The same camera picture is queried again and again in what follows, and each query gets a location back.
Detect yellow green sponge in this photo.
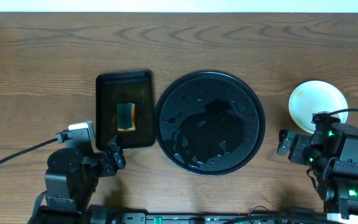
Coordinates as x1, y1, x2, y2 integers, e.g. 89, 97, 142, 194
117, 103, 136, 132

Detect mint plate with crumbs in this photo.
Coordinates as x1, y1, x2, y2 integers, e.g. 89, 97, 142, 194
288, 80, 348, 134

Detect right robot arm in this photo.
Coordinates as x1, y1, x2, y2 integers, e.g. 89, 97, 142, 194
278, 123, 358, 220

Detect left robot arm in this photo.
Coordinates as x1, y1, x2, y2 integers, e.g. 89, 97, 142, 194
29, 135, 126, 224

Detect rectangular black tray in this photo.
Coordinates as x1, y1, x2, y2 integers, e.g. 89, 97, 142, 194
95, 70, 155, 151

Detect round black tray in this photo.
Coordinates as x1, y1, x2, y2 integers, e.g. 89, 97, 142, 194
154, 71, 266, 176

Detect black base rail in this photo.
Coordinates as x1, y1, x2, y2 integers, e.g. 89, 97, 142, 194
87, 212, 322, 224

